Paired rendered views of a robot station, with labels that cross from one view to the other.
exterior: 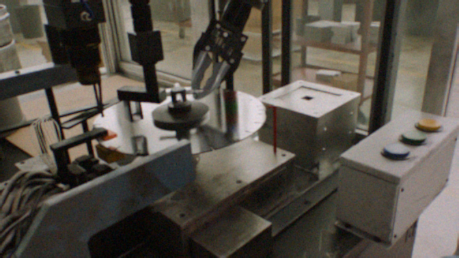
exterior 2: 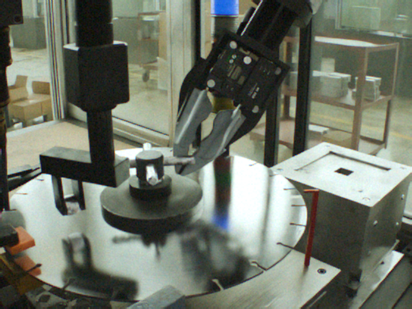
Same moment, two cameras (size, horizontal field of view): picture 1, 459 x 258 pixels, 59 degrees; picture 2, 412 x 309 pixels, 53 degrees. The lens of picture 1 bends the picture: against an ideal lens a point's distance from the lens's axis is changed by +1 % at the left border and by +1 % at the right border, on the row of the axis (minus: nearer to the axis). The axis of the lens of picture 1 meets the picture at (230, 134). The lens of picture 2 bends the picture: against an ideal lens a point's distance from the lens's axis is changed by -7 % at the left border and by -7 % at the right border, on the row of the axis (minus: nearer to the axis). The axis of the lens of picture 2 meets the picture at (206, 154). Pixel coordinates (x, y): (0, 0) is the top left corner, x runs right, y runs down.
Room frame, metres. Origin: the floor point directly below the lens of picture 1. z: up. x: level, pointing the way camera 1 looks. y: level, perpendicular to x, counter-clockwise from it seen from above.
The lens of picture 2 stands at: (0.30, 0.05, 1.17)
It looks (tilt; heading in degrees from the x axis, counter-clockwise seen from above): 21 degrees down; 358
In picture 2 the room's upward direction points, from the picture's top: straight up
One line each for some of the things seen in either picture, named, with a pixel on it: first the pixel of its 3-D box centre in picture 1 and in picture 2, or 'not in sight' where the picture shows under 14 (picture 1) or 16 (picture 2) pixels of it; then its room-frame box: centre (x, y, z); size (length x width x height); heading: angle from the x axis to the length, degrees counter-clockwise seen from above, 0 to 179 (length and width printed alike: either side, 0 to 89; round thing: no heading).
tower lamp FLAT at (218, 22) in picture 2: (225, 3); (224, 25); (1.01, -0.01, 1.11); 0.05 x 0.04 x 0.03; 44
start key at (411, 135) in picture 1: (412, 139); not in sight; (0.67, -0.34, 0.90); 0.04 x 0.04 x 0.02
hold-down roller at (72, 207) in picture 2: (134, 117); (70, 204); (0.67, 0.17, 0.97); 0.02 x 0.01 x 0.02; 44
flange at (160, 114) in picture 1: (179, 108); (151, 190); (0.72, 0.09, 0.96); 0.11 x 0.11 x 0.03
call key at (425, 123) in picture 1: (428, 127); not in sight; (0.71, -0.39, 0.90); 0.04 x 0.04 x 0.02
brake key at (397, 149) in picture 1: (395, 153); not in sight; (0.62, -0.29, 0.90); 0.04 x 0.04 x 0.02
